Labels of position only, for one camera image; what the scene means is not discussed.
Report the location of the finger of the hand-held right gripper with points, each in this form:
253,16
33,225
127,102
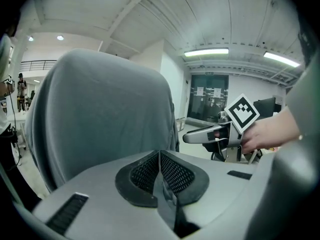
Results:
200,136

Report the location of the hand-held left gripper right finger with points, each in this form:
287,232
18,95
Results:
180,176

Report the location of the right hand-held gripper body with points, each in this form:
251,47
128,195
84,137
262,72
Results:
242,112

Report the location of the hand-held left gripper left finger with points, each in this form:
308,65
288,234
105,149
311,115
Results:
142,176

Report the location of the grey clothes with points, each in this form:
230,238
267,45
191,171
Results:
100,114

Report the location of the person's right forearm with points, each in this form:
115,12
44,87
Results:
282,129

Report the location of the person's right hand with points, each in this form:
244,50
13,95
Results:
256,137

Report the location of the black computer monitor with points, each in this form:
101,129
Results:
263,106

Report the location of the small grey drawer unit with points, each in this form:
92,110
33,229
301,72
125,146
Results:
180,125

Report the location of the white paper door notice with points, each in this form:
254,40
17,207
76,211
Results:
200,91
217,92

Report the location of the black glass double door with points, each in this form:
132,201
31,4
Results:
207,104

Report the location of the green exit sign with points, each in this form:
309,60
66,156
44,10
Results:
210,73

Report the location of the person's grey shirt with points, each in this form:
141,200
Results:
305,104

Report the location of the long ceiling light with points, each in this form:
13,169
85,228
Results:
281,59
206,52

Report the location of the black metal railing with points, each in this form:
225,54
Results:
37,65

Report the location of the round ceiling spotlight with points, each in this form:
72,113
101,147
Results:
60,37
30,38

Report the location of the right hand-held gripper camera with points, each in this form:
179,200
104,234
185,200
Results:
223,117

